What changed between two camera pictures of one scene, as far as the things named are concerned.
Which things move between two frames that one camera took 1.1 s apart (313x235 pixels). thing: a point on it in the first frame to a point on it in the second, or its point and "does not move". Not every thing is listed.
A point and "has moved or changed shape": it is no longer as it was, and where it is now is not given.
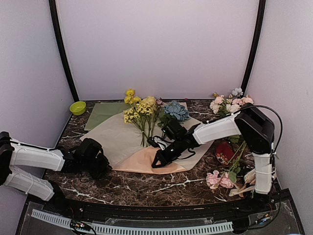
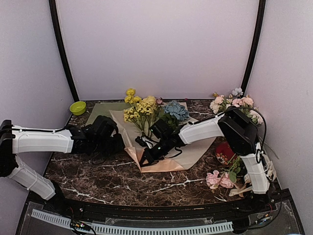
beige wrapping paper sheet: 173,140 has moved or changed shape
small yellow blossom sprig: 137,116 does not move
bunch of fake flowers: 222,106 does not move
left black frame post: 59,38 does not move
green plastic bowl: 78,107 does not move
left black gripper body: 96,168 to 105,147
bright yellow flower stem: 130,99 does not move
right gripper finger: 159,156 to 146,155
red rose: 224,152 does not move
